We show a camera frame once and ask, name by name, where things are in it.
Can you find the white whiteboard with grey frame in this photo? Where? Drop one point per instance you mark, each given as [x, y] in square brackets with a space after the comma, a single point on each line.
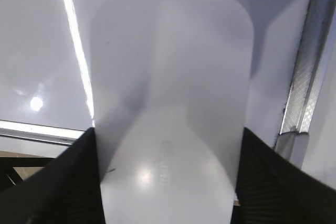
[46, 57]

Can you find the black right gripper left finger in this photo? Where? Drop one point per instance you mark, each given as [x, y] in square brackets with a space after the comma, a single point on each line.
[66, 190]

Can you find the white whiteboard eraser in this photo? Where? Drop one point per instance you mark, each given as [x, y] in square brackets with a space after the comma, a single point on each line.
[170, 82]

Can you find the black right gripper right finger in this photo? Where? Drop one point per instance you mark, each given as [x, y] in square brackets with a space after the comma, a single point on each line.
[272, 190]

